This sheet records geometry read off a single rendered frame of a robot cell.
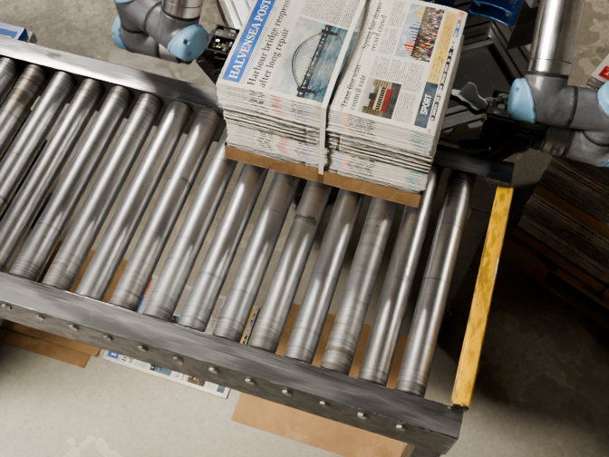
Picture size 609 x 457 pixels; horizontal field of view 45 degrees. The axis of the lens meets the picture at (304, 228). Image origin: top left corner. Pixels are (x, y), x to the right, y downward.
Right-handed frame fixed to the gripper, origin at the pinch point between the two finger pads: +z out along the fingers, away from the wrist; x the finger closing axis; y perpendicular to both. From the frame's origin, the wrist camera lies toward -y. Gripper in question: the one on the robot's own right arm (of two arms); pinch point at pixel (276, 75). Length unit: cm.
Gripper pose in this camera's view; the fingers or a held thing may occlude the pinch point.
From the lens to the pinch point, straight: 155.2
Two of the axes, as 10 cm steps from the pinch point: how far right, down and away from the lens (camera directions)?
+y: 0.0, -4.8, -8.8
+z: 9.5, 2.6, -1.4
